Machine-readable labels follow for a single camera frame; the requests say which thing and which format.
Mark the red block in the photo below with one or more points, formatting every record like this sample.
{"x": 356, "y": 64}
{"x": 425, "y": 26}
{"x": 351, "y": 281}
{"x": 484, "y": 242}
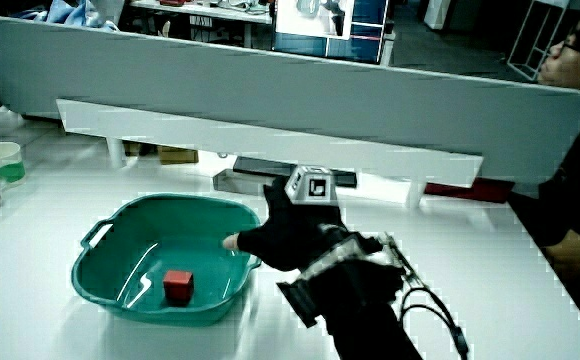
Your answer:
{"x": 178, "y": 286}

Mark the person's right hand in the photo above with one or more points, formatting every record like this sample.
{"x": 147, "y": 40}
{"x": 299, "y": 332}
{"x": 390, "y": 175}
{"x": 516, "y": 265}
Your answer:
{"x": 290, "y": 235}

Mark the grey flat box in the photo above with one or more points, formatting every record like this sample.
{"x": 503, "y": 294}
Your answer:
{"x": 237, "y": 182}

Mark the brown cardboard box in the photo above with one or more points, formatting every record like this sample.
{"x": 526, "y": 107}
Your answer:
{"x": 177, "y": 155}

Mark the white desk shelf riser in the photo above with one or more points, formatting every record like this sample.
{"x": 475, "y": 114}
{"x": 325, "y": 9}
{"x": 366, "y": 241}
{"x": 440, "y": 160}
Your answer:
{"x": 270, "y": 142}

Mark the white background desk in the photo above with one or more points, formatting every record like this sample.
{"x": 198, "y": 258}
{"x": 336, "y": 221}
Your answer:
{"x": 205, "y": 12}

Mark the white green paper cup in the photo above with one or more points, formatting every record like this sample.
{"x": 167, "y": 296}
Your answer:
{"x": 3, "y": 161}

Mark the person's black glasses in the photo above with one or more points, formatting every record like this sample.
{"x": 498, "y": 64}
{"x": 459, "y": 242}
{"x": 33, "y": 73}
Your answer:
{"x": 572, "y": 46}

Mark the white metal rack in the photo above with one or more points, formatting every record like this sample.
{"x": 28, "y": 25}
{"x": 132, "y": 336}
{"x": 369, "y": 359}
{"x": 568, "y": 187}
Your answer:
{"x": 537, "y": 35}

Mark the grey desk partition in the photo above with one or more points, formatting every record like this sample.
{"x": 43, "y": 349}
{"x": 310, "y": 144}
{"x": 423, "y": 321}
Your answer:
{"x": 270, "y": 85}

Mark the person's torso in black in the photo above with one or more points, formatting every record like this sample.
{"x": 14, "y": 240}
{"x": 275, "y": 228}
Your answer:
{"x": 577, "y": 200}

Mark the red flat item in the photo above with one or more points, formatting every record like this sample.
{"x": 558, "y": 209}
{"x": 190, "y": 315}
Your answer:
{"x": 485, "y": 191}

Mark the light blue cloth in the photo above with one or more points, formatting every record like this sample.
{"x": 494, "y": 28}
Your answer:
{"x": 70, "y": 14}

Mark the green plastic basin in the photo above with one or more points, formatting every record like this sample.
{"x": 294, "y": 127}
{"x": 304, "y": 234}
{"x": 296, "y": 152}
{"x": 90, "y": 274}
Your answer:
{"x": 135, "y": 240}

